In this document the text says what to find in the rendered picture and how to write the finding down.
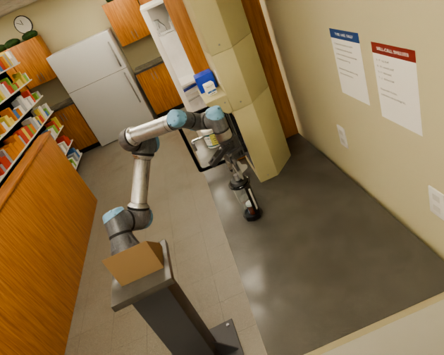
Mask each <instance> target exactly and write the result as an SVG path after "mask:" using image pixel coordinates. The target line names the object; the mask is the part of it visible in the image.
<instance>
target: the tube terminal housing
mask: <svg viewBox="0 0 444 355"><path fill-rule="evenodd" d="M202 51H203V52H204V55H205V58H206V61H207V63H208V64H209V67H210V70H211V72H212V73H213V75H214V78H215V81H216V83H217V85H218V86H219V87H220V88H221V89H222V90H223V91H224V93H225V94H226V95H227V97H228V100H229V102H230V105H231V108H232V110H233V112H232V114H233V115H234V117H235V119H236V122H237V124H238V127H239V129H240V132H241V134H242V138H243V139H244V141H245V144H246V146H247V149H248V152H249V155H250V157H251V160H252V162H253V165H254V167H253V165H252V164H251V163H250V161H249V159H248V158H247V156H245V157H246V159H247V161H248V163H249V164H250V166H251V167H252V169H253V171H254V172H255V174H256V175H257V177H258V178H259V180H260V182H264V181H266V180H268V179H270V178H273V177H275V176H277V175H278V174H279V173H280V172H281V170H282V169H283V167H284V165H285V164H286V162H287V161H288V159H289V158H290V156H291V154H290V150H289V148H288V144H287V142H286V139H285V135H284V132H283V129H282V126H281V123H280V120H279V117H278V113H277V110H276V107H275V104H274V102H273V98H272V96H271V91H270V89H269V85H268V82H267V80H266V76H265V74H264V70H263V68H262V64H261V61H260V58H259V55H258V52H257V48H256V46H255V43H254V39H253V36H252V33H249V34H248V35H247V36H245V37H244V38H243V39H241V40H240V41H239V42H238V43H237V44H235V45H234V46H233V47H231V48H229V49H226V50H225V51H222V52H220V53H218V54H216V55H214V56H210V55H209V54H208V53H207V52H206V51H205V50H203V49H202ZM214 70H215V71H216V74H217V76H218V79H219V81H220V83H221V85H220V83H219V82H218V79H217V77H216V74H215V72H214Z"/></svg>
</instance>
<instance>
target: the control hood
mask: <svg viewBox="0 0 444 355"><path fill-rule="evenodd" d="M197 91H198V92H199V94H200V96H201V97H202V99H203V100H204V103H205V104H206V105H207V106H208V107H212V106H220V107H221V109H222V111H223V112H224V113H232V112H233V110H232V108H231V105H230V102H229V100H228V97H227V95H226V94H225V93H224V91H223V90H222V89H221V88H220V87H219V86H218V87H216V91H217V93H215V94H213V95H211V96H208V95H206V92H205V93H203V94H201V92H200V91H199V89H198V90H197Z"/></svg>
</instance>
